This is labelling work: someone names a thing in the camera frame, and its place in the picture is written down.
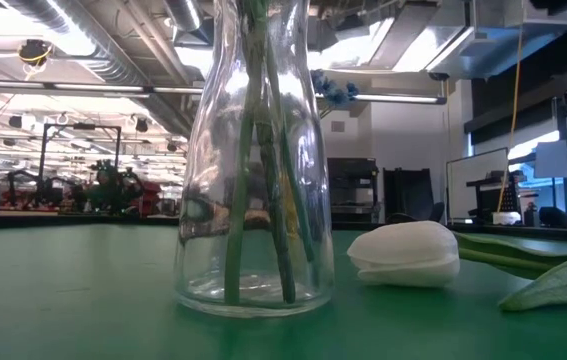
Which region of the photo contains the blue artificial flower bunch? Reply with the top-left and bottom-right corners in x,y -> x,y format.
309,68 -> 361,120

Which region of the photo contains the white artificial tulip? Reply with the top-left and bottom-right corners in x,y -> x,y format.
346,220 -> 567,313

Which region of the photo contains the clear glass vase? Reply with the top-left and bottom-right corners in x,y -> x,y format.
172,0 -> 337,319

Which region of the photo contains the black cabinet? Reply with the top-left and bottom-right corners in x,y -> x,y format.
325,157 -> 380,225

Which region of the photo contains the black panel chair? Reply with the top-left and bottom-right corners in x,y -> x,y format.
382,167 -> 437,224

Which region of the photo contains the linear ceiling light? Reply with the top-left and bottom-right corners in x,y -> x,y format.
0,78 -> 205,99
312,92 -> 448,105

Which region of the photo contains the person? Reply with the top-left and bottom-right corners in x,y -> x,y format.
85,159 -> 139,215

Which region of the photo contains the whiteboard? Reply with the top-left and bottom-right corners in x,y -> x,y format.
445,147 -> 510,222

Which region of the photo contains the black shelf desk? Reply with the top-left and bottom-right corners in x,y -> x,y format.
465,172 -> 527,225

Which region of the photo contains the green table mat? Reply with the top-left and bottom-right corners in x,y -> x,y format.
0,222 -> 567,360

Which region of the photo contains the white sign sheet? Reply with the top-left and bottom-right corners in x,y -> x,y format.
534,138 -> 567,179

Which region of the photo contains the black office chair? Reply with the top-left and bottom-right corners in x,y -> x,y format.
537,205 -> 567,229

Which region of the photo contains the black yellow ceiling reel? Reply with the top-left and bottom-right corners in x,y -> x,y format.
17,38 -> 55,69

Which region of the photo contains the small silver ceiling duct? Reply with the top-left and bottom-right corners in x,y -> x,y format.
162,0 -> 205,34

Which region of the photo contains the yellow hanging cable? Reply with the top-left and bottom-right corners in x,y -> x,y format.
495,24 -> 525,214

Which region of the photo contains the black rig frame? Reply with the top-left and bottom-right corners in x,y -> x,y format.
37,123 -> 123,179

